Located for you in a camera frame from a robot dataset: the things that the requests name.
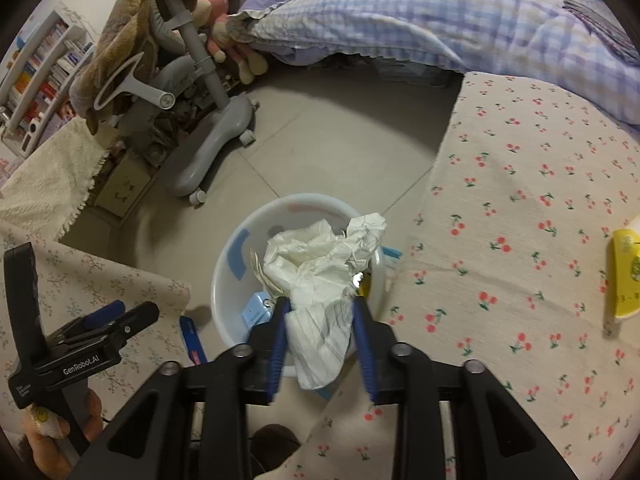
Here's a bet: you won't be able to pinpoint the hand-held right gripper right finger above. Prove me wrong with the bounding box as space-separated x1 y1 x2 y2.
352 296 577 480

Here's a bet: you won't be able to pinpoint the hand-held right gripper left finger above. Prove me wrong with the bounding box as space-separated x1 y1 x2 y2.
70 297 292 480

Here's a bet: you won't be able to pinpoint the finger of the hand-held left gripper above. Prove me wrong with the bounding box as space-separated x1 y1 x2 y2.
82 300 127 325
50 301 161 348

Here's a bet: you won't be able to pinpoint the light blue milk carton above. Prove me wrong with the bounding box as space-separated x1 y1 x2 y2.
240 292 276 333

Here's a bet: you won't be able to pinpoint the white blue-print plastic bucket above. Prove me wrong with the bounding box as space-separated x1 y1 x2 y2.
210 192 388 401

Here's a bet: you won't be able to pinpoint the white paper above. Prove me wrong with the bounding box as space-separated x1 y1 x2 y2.
262 213 388 391

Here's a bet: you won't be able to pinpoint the person's left hand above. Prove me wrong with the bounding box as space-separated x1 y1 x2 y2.
22 390 105 478

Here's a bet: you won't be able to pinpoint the floral beige cloth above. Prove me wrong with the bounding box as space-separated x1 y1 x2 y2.
0 225 193 431

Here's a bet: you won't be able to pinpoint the dark brown object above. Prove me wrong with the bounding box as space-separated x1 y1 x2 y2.
250 422 301 478

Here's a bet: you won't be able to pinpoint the cardboard box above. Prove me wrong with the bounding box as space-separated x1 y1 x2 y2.
95 152 156 218

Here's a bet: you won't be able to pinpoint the cream fringed towel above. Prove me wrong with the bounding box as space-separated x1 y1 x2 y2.
0 117 113 241

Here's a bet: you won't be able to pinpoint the grey wheeled chair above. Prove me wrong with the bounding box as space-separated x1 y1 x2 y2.
70 0 261 206

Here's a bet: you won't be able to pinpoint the cherry print bed sheet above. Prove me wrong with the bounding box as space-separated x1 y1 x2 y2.
265 72 640 480

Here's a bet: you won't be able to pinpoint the white bookshelf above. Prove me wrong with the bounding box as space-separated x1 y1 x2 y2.
0 0 96 161

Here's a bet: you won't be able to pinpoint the rows of colourful books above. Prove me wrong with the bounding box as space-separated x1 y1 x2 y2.
5 20 93 131

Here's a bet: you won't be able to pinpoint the yellow snack packet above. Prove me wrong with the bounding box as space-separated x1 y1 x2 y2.
602 217 640 323

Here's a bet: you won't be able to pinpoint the brown fleece blanket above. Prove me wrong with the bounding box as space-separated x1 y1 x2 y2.
70 0 206 136

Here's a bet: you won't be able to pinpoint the pink plush toy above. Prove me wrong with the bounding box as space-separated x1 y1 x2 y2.
197 0 268 86

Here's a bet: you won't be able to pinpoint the checked lilac blanket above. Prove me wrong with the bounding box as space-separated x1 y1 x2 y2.
240 0 640 133

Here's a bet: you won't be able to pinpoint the folded checked cloth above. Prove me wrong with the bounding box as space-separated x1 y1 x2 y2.
562 0 640 68

